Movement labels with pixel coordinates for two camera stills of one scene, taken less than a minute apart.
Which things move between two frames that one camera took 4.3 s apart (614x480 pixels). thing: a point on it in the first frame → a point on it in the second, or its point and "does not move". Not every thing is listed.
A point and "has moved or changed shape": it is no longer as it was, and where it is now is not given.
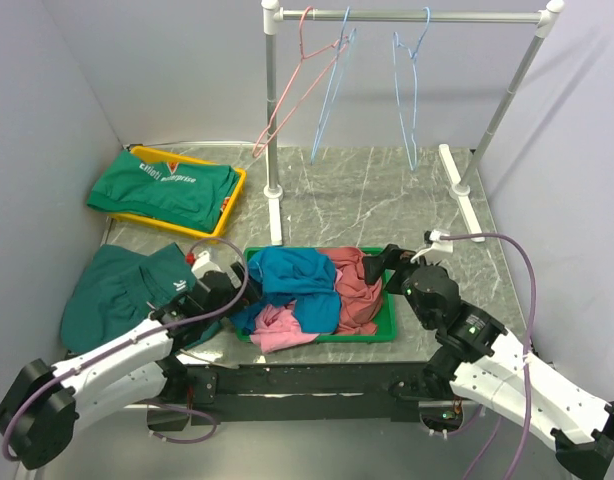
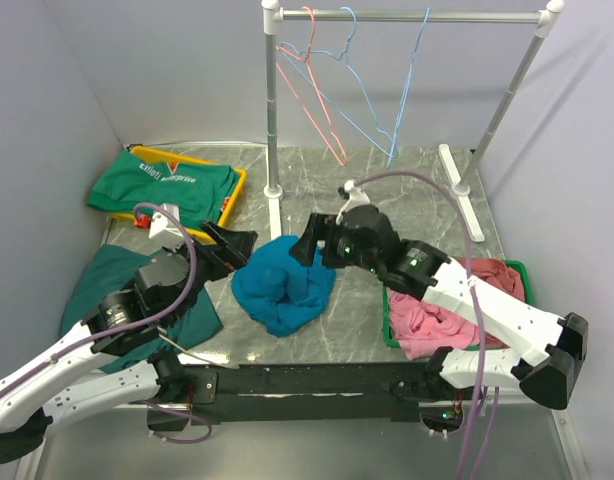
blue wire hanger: [396, 44] has moved or changed shape
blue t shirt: [303, 277] has moved or changed shape
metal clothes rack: [458, 185] does not move
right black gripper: [393, 258] → [320, 227]
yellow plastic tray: [156, 155] does not move
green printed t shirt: [193, 194] does not move
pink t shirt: [278, 329] → [423, 329]
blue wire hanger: [342, 53] → [335, 79]
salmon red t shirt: [359, 301] → [495, 273]
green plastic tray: [386, 316] → [521, 265]
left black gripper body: [251, 296] → [210, 267]
